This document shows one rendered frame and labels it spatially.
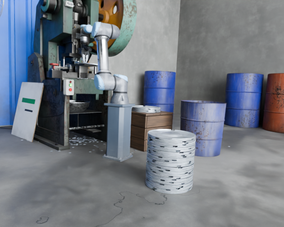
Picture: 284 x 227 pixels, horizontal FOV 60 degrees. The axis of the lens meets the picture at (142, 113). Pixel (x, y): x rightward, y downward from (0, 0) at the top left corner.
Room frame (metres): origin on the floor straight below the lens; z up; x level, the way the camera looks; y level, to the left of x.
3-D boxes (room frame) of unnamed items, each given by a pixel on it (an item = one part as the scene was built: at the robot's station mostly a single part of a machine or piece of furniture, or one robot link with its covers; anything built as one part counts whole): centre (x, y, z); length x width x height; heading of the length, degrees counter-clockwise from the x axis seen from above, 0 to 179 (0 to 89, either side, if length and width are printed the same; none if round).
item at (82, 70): (2.42, 0.59, 0.72); 0.25 x 0.14 x 0.14; 46
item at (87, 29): (2.34, 0.53, 1.10); 0.11 x 0.11 x 0.08; 30
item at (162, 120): (2.45, -0.04, 0.18); 0.40 x 0.38 x 0.35; 43
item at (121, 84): (1.98, 0.19, 0.62); 0.13 x 0.12 x 0.14; 120
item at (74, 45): (2.51, 0.69, 1.04); 0.17 x 0.15 x 0.30; 46
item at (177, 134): (1.46, -0.19, 0.32); 0.29 x 0.29 x 0.01
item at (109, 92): (2.83, 0.63, 0.45); 0.92 x 0.12 x 0.90; 46
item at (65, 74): (2.54, 0.72, 0.68); 0.45 x 0.30 x 0.06; 136
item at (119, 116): (1.98, 0.18, 0.23); 0.19 x 0.19 x 0.45; 61
